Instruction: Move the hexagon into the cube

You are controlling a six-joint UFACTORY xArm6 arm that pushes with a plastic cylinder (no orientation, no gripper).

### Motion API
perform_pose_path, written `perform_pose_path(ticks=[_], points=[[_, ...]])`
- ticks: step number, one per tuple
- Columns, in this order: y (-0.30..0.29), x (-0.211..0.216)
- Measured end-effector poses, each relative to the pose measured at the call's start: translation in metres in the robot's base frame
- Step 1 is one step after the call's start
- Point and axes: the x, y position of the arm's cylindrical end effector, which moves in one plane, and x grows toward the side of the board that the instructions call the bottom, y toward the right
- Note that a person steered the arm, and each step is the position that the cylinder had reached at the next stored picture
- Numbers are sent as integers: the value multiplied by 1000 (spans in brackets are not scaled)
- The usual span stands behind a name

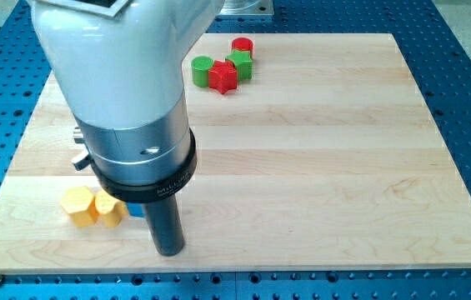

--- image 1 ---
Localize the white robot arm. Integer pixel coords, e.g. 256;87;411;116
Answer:
29;0;223;256

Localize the yellow hexagon block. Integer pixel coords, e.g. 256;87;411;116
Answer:
59;186;98;228

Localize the green cylinder block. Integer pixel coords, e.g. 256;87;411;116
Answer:
191;56;214;88

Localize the green star block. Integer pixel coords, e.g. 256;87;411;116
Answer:
225;49;253;81

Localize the red star block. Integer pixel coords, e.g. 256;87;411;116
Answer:
208;60;238;94

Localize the blue cube block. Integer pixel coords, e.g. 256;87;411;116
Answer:
126;202;144;218

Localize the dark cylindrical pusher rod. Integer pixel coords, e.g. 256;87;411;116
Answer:
142;195;185;257

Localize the yellow star block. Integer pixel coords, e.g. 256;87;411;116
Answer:
95;190;129;228

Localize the silver flange with black ring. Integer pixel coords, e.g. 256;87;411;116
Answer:
76;96;197;203

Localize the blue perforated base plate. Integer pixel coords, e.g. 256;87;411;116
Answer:
0;1;471;299

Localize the red cylinder block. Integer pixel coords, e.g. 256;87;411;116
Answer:
231;37;253;58

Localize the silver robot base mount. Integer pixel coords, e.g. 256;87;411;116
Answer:
219;0;274;17

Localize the light wooden board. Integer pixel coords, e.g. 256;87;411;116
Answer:
0;34;471;274

